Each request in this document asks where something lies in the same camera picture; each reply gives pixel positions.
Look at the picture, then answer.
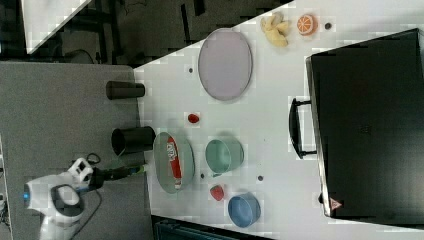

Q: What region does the plush strawberry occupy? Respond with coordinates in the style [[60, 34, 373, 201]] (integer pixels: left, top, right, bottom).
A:
[[210, 185, 224, 201]]

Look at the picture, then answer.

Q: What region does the plush banana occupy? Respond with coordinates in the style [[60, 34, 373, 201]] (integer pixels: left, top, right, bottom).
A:
[[260, 13, 289, 47]]

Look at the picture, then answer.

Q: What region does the lilac round plate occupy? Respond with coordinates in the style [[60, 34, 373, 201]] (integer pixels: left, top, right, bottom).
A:
[[198, 28, 253, 101]]

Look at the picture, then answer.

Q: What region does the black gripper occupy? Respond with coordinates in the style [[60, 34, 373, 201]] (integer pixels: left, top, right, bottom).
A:
[[89, 166, 145, 191]]

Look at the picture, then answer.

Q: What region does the blue cup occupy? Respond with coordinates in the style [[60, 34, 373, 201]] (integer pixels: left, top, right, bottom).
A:
[[228, 192, 261, 228]]

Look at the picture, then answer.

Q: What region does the small black cylinder container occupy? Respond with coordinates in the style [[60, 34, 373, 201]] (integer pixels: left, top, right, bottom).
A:
[[106, 81, 146, 100]]

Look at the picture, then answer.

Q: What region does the plush orange slice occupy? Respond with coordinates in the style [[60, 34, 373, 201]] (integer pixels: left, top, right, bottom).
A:
[[296, 14, 318, 36]]

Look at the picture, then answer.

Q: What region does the black toaster oven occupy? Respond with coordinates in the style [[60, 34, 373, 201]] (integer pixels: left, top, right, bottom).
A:
[[304, 28, 424, 229]]

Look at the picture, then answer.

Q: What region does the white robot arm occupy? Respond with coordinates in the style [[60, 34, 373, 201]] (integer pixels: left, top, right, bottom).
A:
[[23, 166, 145, 240]]

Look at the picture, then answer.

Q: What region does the green mug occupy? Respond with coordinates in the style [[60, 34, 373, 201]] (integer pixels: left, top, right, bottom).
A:
[[205, 136, 244, 175]]

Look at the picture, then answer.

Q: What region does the small red plush fruit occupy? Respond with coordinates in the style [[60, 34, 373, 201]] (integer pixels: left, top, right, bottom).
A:
[[187, 113, 200, 124]]

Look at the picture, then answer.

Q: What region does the large black cylinder container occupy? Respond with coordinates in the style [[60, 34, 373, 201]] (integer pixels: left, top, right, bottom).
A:
[[111, 126, 156, 156]]

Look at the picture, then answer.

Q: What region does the green oval strainer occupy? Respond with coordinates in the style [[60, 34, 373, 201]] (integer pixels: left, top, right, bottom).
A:
[[153, 132, 195, 194]]

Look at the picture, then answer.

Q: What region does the red plush ketchup bottle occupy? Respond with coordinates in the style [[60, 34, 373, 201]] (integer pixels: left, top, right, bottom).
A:
[[166, 136, 182, 190]]

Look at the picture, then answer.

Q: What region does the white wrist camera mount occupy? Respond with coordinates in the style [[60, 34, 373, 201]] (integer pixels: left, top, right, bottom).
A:
[[68, 158, 94, 183]]

